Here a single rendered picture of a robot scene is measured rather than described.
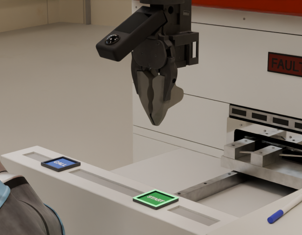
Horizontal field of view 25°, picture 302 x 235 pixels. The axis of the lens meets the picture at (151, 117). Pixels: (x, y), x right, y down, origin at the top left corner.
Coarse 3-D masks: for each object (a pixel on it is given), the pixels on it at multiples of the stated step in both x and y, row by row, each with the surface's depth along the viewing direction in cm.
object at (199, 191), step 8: (224, 176) 159; (232, 176) 160; (240, 176) 162; (248, 176) 164; (200, 184) 154; (208, 184) 154; (216, 184) 156; (224, 184) 158; (232, 184) 160; (184, 192) 149; (192, 192) 150; (200, 192) 152; (208, 192) 154; (216, 192) 156; (192, 200) 150
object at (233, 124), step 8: (232, 120) 174; (240, 120) 172; (248, 120) 171; (232, 128) 174; (240, 128) 172; (248, 128) 170; (256, 128) 169; (264, 128) 167; (272, 128) 165; (280, 128) 165; (232, 136) 175; (272, 136) 166; (280, 136) 164; (288, 136) 162; (296, 136) 161; (288, 160) 164; (296, 160) 163
